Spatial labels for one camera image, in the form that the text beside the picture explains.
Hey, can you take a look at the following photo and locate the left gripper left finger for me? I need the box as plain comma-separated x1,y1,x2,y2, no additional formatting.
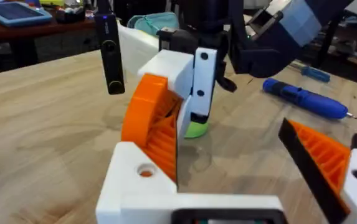
95,141,179,224

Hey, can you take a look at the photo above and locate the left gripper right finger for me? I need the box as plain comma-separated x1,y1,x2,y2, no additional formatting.
278,118,357,224

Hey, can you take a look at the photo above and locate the light green toy vegetable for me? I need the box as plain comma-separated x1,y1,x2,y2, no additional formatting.
183,120,211,139

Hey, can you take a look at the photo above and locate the blue electric screwdriver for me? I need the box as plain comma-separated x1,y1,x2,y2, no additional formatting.
262,77,357,121

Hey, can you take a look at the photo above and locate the teal soft pouch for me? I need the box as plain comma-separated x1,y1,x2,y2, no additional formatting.
126,11,181,37

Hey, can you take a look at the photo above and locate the black clutter heap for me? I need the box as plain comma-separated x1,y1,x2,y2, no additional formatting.
55,6,87,24

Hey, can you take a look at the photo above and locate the brown wooden desk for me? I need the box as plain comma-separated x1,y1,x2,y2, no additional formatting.
0,12,100,43

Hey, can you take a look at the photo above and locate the blue flat tray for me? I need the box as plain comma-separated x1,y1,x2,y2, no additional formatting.
0,1,54,27

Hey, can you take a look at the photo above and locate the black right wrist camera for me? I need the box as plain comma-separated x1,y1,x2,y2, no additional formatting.
93,0,126,96

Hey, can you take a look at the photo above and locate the small blue handled screwdriver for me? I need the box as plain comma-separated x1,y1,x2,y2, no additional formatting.
290,60,331,83

